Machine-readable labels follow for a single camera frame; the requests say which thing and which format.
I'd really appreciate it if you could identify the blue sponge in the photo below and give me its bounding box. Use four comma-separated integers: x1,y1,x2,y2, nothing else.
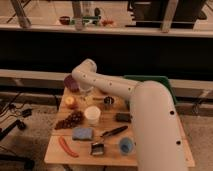
72,127,93,141

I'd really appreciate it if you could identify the peach fruit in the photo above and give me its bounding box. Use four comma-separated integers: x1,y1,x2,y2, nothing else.
65,96,77,109

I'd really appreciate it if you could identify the red chili pepper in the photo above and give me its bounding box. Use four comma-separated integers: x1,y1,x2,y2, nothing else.
58,136,79,158

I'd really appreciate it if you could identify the white plastic cup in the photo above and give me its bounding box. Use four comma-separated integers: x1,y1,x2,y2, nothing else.
84,106,101,126

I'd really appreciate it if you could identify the purple bowl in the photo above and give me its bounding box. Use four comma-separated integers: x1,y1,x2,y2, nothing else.
64,75,79,92

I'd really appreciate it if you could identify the bunch of dark grapes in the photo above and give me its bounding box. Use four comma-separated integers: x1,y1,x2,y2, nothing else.
55,110,84,130

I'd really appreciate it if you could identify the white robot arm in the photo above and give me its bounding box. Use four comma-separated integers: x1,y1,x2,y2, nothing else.
71,59,188,171

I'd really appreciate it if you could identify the blue plastic cup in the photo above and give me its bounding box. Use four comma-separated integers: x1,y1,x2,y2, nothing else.
119,137,134,155

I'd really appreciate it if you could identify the wooden table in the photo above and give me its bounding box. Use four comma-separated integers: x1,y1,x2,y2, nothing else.
44,77,196,168

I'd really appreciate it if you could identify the green plastic tray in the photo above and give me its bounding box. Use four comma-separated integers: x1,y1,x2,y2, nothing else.
124,75,177,104

